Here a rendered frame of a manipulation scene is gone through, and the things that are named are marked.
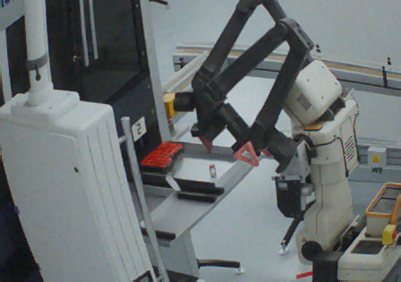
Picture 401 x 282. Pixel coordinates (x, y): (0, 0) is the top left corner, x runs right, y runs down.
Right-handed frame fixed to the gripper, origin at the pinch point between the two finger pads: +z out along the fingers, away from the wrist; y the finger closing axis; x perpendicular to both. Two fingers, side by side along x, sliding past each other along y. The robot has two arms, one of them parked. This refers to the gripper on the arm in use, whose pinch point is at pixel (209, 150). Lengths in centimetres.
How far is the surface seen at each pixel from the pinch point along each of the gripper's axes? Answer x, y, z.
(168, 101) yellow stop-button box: -31.1, 22.9, -4.7
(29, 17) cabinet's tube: 89, 24, -90
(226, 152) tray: -15.6, -1.2, 8.7
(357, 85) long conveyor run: -82, -51, 9
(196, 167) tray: -6.0, 7.7, 9.8
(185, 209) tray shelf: 24.4, 3.7, 10.0
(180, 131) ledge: -37.0, 22.1, 10.2
